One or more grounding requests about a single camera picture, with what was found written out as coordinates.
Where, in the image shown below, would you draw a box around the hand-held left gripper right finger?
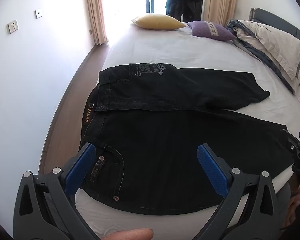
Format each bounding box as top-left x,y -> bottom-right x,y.
192,144 -> 283,240

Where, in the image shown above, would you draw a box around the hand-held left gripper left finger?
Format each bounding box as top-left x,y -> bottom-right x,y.
13,142 -> 100,240

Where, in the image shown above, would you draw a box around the black denim pants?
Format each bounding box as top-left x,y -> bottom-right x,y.
79,62 -> 300,216

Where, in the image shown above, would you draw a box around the person's right hand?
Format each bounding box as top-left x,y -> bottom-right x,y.
288,180 -> 300,230

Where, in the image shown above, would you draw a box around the person's left hand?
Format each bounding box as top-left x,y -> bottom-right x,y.
100,228 -> 154,240

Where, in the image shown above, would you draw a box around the folded beige and grey duvet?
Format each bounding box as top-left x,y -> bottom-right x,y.
226,19 -> 300,95

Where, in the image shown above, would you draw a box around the dark grey headboard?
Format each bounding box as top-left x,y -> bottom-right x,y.
250,7 -> 300,55

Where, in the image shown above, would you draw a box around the bed with white sheet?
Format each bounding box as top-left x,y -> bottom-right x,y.
75,20 -> 300,240

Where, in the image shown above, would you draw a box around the purple pillow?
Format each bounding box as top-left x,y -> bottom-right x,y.
187,21 -> 237,42

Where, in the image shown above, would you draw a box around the beige curtain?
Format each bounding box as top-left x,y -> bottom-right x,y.
84,0 -> 109,46
202,0 -> 238,27

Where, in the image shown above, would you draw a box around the yellow pillow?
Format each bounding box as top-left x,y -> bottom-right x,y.
131,14 -> 186,30

